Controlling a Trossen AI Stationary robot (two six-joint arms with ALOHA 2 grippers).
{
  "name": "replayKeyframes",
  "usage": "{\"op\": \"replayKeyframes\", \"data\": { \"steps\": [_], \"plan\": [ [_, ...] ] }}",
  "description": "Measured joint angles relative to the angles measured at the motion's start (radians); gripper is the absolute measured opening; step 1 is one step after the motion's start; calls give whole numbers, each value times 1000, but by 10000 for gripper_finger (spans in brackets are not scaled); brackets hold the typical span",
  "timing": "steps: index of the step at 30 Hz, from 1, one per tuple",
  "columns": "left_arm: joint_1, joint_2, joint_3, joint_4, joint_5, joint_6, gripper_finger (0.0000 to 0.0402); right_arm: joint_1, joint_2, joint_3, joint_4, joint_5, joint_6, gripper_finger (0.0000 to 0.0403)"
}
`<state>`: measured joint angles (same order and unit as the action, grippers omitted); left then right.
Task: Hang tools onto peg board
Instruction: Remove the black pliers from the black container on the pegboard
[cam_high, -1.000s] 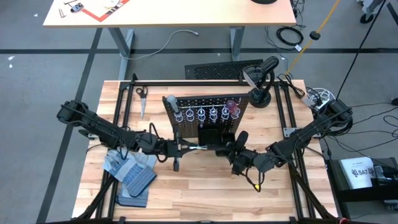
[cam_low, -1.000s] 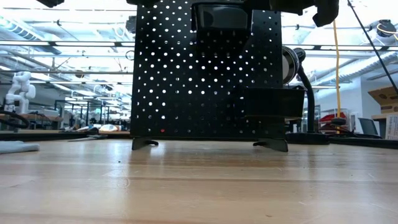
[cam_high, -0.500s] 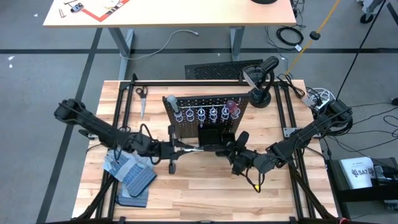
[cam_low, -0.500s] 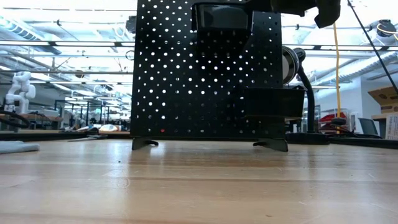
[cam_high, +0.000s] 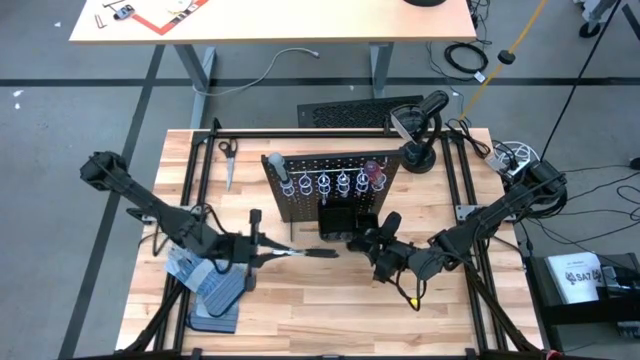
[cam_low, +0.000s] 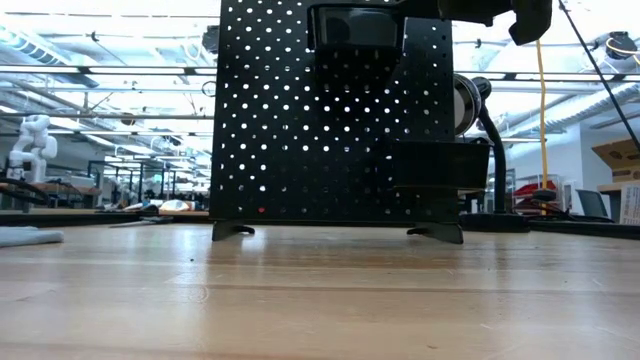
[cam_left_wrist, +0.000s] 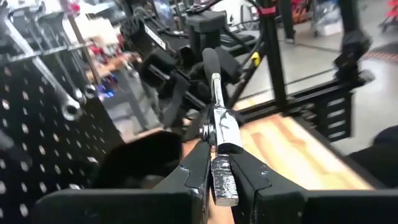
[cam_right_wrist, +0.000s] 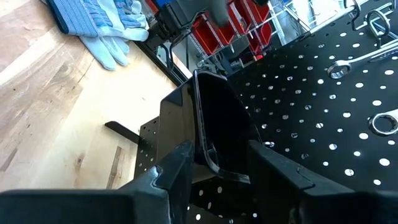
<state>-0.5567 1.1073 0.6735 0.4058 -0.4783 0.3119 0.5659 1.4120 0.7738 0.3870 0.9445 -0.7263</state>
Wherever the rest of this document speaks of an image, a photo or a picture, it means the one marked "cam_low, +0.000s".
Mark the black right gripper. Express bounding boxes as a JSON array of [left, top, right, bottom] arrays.
[[399, 0, 554, 47]]

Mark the black metal peg board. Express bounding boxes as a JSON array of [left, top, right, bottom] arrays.
[[208, 0, 465, 245]]

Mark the thin black pole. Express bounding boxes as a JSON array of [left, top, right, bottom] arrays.
[[557, 0, 640, 151]]

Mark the black gooseneck desk lamp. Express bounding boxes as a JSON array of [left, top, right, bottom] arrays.
[[453, 73, 532, 234]]

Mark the brown cardboard box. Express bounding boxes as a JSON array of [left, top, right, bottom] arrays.
[[592, 137, 640, 184]]

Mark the red bin rack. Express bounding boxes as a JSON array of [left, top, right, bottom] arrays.
[[514, 180, 561, 201]]

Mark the wide black pegboard bin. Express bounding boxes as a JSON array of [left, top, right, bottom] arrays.
[[387, 139, 492, 194]]

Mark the tapered black pegboard bin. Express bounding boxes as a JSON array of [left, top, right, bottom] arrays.
[[307, 3, 407, 91]]

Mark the office chair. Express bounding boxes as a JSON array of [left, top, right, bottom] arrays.
[[575, 188, 611, 219]]

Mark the white printed sign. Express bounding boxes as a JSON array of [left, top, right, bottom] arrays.
[[619, 182, 640, 225]]

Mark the white orange rounded device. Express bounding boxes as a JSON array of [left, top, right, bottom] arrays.
[[158, 198, 194, 213]]

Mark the white humanoid robot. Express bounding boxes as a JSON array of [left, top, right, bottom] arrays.
[[5, 114, 59, 184]]

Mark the grey blue work glove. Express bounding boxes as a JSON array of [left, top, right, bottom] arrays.
[[0, 225, 65, 248]]

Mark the yellow strap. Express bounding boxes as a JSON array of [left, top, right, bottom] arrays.
[[533, 39, 550, 191]]

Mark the black ceiling cable reel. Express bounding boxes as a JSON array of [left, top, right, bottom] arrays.
[[202, 24, 221, 55], [594, 30, 640, 62]]

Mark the black cable loop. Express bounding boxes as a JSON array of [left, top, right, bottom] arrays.
[[0, 177, 51, 207]]

